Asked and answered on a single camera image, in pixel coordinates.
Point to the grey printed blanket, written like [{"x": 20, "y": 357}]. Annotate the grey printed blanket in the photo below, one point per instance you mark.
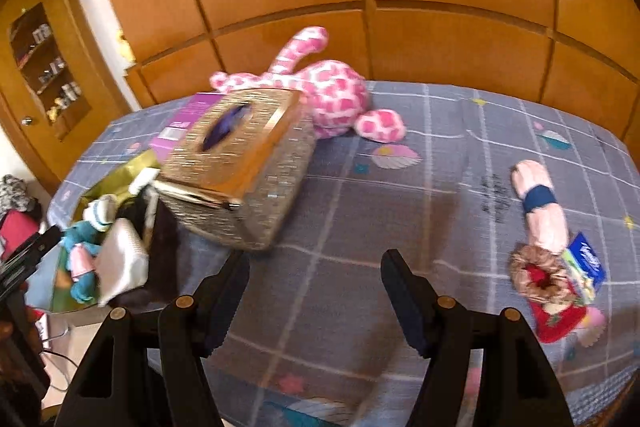
[{"x": 375, "y": 207}]

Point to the wooden display cabinet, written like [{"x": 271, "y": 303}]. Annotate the wooden display cabinet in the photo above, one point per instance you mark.
[{"x": 100, "y": 117}]

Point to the gold glitter tissue box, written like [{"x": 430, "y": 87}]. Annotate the gold glitter tissue box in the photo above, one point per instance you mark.
[{"x": 240, "y": 167}]

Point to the black furry cloth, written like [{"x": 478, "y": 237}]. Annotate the black furry cloth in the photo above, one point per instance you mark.
[{"x": 160, "y": 247}]

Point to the red cloth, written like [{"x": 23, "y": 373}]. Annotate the red cloth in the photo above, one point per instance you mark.
[{"x": 17, "y": 232}]

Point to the group of small bottles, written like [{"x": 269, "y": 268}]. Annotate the group of small bottles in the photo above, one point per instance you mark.
[{"x": 55, "y": 72}]

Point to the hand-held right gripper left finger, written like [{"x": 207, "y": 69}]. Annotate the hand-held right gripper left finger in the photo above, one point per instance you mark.
[{"x": 227, "y": 297}]

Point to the pink spotted giraffe plush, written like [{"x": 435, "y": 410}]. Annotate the pink spotted giraffe plush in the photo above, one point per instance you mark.
[{"x": 335, "y": 92}]

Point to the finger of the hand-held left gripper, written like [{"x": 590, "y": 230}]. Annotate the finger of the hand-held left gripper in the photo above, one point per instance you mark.
[{"x": 35, "y": 243}]

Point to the teal plush doll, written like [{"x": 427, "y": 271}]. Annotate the teal plush doll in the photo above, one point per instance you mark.
[{"x": 75, "y": 237}]

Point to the blue tissue packet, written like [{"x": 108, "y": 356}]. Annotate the blue tissue packet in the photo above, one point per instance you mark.
[{"x": 585, "y": 257}]

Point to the purple cardboard box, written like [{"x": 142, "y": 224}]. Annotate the purple cardboard box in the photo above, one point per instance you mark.
[{"x": 200, "y": 107}]

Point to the grey knitted cloth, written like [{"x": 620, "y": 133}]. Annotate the grey knitted cloth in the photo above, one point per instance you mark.
[{"x": 15, "y": 192}]

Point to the red sock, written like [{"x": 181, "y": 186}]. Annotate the red sock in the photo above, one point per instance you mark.
[{"x": 560, "y": 322}]

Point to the pink sock with blue band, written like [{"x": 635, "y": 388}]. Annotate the pink sock with blue band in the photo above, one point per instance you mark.
[{"x": 542, "y": 222}]

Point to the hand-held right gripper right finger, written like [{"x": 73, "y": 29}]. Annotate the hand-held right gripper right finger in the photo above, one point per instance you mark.
[{"x": 405, "y": 302}]

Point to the brown scrunchie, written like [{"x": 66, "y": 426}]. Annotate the brown scrunchie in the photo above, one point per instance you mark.
[{"x": 520, "y": 272}]

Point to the gold green bag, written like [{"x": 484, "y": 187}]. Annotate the gold green bag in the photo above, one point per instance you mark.
[{"x": 125, "y": 164}]

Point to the white sock with blue stripe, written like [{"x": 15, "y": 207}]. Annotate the white sock with blue stripe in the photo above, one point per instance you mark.
[{"x": 102, "y": 212}]

